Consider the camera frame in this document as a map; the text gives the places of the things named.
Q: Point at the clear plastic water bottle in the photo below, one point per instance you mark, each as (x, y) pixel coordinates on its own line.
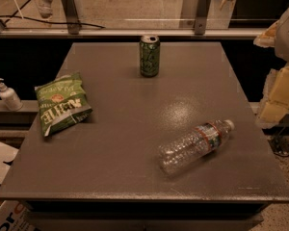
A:
(176, 155)

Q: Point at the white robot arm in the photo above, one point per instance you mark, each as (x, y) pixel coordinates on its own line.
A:
(282, 38)

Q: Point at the left metal railing bracket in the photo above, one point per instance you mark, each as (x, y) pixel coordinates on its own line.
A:
(72, 19)

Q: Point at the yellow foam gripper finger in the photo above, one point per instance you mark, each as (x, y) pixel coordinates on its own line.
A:
(267, 38)
(274, 105)

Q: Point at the metal railing bracket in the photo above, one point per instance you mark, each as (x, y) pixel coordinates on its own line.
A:
(72, 19)
(201, 16)

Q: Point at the green chip bag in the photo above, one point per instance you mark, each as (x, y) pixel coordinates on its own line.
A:
(62, 103)

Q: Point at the cardboard box with print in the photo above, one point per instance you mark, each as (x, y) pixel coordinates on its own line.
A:
(12, 217)

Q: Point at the green soda can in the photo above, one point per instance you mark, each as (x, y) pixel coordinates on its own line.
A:
(149, 55)

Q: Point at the right metal railing bracket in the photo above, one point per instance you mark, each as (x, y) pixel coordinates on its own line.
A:
(201, 16)

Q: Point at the white pump dispenser bottle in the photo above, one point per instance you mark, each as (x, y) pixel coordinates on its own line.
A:
(9, 97)

